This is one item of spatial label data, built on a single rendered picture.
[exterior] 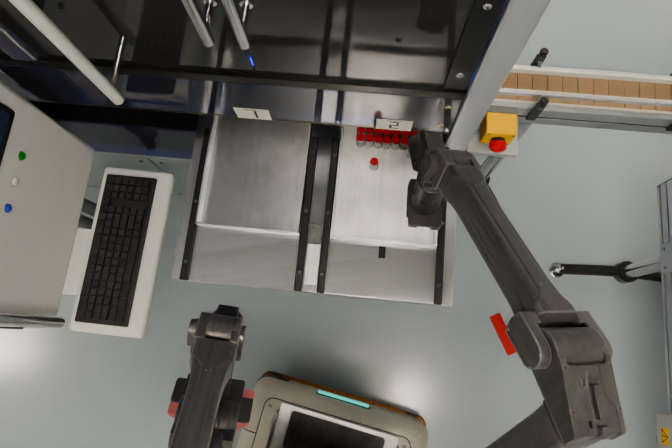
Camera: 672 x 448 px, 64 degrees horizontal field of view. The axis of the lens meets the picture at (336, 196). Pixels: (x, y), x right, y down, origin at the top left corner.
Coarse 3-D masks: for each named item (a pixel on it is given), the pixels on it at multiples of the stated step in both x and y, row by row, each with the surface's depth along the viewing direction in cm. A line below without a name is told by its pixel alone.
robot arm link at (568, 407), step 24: (552, 336) 64; (576, 336) 65; (600, 336) 66; (552, 360) 64; (576, 360) 64; (600, 360) 65; (552, 384) 63; (576, 384) 62; (600, 384) 63; (552, 408) 63; (576, 408) 61; (600, 408) 62; (528, 432) 69; (552, 432) 64; (576, 432) 60; (600, 432) 62; (624, 432) 62
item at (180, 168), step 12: (96, 156) 180; (108, 156) 179; (120, 156) 177; (132, 156) 176; (144, 156) 175; (156, 156) 174; (96, 168) 195; (132, 168) 190; (144, 168) 189; (156, 168) 187; (168, 168) 186; (180, 168) 184; (96, 180) 213; (180, 180) 200; (180, 192) 218
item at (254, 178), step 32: (224, 128) 145; (256, 128) 145; (288, 128) 144; (224, 160) 143; (256, 160) 142; (288, 160) 142; (224, 192) 140; (256, 192) 140; (288, 192) 140; (224, 224) 135; (256, 224) 138; (288, 224) 138
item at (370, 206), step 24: (360, 168) 141; (384, 168) 141; (408, 168) 140; (336, 192) 136; (360, 192) 139; (384, 192) 139; (336, 216) 138; (360, 216) 138; (384, 216) 137; (360, 240) 136; (384, 240) 132; (408, 240) 136; (432, 240) 135
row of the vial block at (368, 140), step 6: (360, 138) 138; (366, 138) 138; (372, 138) 138; (378, 138) 138; (384, 138) 138; (390, 138) 138; (396, 138) 138; (402, 138) 138; (360, 144) 140; (366, 144) 140; (372, 144) 141; (378, 144) 139; (384, 144) 139; (390, 144) 140; (396, 144) 138; (402, 144) 138; (402, 150) 141
